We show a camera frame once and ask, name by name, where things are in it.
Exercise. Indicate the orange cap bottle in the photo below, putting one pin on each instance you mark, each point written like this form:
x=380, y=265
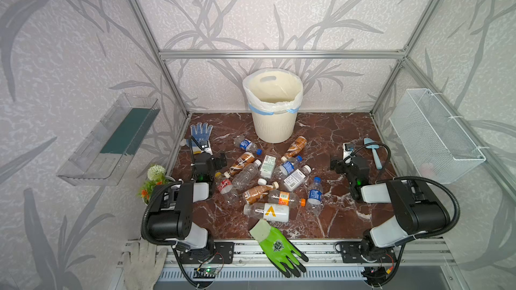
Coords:
x=285, y=198

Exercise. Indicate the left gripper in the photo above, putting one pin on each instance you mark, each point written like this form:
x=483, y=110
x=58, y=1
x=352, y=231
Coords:
x=201, y=154

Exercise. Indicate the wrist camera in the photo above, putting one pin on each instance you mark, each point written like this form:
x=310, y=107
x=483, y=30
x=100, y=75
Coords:
x=199, y=147
x=348, y=149

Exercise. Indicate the green label flat bottle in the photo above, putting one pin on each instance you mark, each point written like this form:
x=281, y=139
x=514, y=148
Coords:
x=267, y=167

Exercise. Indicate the blue dotted work glove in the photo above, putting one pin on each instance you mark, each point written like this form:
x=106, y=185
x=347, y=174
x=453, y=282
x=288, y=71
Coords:
x=200, y=131

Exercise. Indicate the blue label water bottle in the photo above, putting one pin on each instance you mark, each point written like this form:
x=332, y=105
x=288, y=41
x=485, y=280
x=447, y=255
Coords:
x=314, y=203

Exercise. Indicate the purple label bottle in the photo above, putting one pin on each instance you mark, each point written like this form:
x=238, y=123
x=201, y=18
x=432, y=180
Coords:
x=297, y=178

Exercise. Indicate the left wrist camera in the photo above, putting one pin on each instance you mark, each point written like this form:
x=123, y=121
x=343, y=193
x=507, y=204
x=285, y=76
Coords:
x=199, y=147

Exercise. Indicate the white wire mesh basket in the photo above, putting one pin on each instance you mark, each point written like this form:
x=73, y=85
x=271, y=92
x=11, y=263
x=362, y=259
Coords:
x=438, y=146

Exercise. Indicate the clear unlabelled plastic bottle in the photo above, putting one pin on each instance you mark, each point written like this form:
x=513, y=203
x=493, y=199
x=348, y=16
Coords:
x=245, y=177

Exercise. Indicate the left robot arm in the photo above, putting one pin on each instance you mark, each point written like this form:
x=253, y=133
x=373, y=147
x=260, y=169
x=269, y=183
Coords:
x=168, y=218

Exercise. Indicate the nescafe bottle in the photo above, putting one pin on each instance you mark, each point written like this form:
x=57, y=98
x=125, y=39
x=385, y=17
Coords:
x=257, y=193
x=245, y=159
x=295, y=148

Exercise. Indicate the cream plastic waste bin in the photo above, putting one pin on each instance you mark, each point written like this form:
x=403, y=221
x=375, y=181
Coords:
x=275, y=128

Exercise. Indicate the clear acrylic wall shelf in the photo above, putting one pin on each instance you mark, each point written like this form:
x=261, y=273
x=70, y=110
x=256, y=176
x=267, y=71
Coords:
x=106, y=153

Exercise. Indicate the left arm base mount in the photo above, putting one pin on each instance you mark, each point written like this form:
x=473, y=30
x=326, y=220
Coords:
x=218, y=253

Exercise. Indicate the blue label bottle near bin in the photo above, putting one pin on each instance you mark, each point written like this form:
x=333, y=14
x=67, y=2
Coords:
x=245, y=144

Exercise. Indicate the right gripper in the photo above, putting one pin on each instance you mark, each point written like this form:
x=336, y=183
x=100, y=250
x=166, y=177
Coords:
x=347, y=161

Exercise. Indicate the potted artificial flower plant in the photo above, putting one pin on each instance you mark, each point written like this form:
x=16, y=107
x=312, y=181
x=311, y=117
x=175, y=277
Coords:
x=156, y=176

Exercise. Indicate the white bin liner bag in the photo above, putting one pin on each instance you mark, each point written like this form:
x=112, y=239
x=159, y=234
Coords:
x=272, y=91

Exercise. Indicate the aluminium front rail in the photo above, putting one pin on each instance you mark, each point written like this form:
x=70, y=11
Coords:
x=321, y=253

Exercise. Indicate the white yellow logo bottle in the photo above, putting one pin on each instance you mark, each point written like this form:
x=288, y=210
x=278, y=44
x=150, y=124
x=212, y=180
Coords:
x=268, y=212

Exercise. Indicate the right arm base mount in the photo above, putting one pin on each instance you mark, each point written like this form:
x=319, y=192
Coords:
x=364, y=252

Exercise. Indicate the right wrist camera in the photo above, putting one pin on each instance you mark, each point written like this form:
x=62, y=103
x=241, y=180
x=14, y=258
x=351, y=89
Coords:
x=348, y=149

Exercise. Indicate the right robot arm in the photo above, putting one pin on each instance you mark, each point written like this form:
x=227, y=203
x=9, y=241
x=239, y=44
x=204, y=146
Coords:
x=423, y=208

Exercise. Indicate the blue cap Pepsi bottle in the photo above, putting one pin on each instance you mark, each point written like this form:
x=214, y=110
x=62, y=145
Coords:
x=281, y=172

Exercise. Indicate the white cotton glove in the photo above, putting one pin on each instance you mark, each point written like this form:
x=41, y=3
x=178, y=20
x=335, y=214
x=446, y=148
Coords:
x=143, y=265

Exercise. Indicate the green rubber work glove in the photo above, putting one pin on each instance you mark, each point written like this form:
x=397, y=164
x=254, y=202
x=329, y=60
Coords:
x=279, y=250

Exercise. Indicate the teal garden trowel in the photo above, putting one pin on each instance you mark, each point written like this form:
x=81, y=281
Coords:
x=374, y=150

